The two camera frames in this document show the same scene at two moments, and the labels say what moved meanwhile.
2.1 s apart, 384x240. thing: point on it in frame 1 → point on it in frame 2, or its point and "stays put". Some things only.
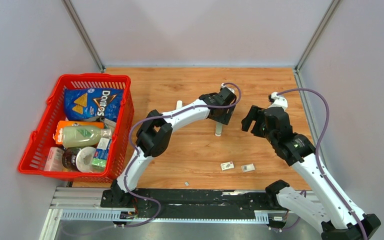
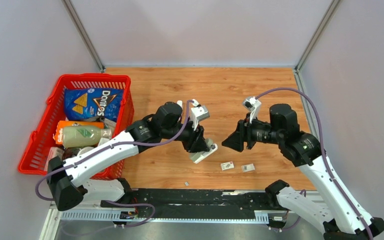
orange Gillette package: (58, 138) stays put
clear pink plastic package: (54, 160) stays put
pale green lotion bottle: (81, 136) stays put
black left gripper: (226, 118) → (196, 141)
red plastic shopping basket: (33, 160) stays put
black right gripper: (255, 114) → (242, 134)
